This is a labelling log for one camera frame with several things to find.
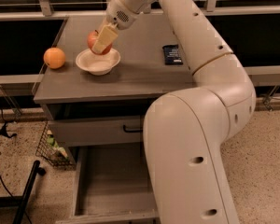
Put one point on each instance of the grey drawer cabinet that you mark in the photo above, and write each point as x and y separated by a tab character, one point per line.
128	89

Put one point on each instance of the black stand leg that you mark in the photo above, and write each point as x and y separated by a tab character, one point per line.
20	202

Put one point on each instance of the black wire basket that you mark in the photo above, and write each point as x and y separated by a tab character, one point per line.
52	152

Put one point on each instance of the white bowl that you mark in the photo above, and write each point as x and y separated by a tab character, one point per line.
97	65

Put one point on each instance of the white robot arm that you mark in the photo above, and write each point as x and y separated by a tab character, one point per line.
183	130

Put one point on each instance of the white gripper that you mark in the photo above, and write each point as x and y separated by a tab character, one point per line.
120	13

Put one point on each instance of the orange fruit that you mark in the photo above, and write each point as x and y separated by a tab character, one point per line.
54	58

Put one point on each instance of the red apple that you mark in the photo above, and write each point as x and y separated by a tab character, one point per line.
91	39

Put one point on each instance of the grey top drawer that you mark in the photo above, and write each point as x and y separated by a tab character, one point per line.
97	131

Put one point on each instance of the open grey middle drawer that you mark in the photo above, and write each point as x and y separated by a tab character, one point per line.
112	186

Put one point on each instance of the dark blue snack bar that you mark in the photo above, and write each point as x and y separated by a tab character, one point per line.
171	55

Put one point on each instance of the black drawer handle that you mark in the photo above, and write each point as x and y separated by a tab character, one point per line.
131	130

